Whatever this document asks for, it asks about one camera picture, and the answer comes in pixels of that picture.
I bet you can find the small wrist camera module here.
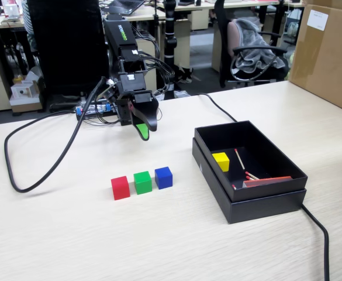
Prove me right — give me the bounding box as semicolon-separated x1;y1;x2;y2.
103;78;122;104

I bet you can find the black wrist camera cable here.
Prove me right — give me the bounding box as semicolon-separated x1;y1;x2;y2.
3;76;107;193

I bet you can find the black cardboard box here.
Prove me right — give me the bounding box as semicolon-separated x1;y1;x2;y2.
194;119;309;203

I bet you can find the white open carton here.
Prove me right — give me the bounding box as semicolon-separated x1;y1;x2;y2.
9;81;43;114

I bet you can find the green wooden cube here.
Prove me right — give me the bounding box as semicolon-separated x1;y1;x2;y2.
133;170;153;195

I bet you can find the red flat matchbox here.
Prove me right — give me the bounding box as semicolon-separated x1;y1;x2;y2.
242;176;293;189

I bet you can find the yellow wooden cube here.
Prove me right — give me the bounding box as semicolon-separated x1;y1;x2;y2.
212;152;230;173

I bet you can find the black open box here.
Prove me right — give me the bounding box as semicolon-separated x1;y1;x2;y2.
191;137;308;225

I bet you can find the white paper shipping label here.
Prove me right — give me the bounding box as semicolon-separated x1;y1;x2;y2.
307;9;329;32

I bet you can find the red wooden cube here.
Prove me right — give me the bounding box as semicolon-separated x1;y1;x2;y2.
110;176;131;201

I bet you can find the black gripper servo block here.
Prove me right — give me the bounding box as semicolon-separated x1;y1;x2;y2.
120;89;156;104

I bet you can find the black servo wire bundle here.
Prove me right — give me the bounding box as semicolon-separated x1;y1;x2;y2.
129;25;176;94

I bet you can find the robot controller circuit board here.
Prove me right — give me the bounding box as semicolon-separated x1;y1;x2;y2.
75;102;115;117

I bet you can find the large brown cardboard box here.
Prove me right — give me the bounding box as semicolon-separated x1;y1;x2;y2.
287;0;342;116

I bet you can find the blue wooden cube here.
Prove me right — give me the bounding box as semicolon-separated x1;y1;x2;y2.
154;166;174;190

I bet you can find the thick black cable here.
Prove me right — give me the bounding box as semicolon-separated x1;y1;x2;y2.
196;92;331;281

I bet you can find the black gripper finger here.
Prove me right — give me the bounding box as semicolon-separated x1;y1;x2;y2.
134;101;160;132
129;109;150;142

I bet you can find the black laptop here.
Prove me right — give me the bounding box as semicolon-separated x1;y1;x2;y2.
100;0;146;16

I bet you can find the grey fleece blanket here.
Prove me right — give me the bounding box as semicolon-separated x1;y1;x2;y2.
234;18;289;79

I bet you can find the black vertical stand pole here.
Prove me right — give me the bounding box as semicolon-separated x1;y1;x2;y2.
162;0;179;99

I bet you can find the person in striped shirt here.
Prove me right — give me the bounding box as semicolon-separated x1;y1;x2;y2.
21;0;37;53

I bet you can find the black framed office chair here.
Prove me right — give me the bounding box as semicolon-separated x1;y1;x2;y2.
214;0;290;88

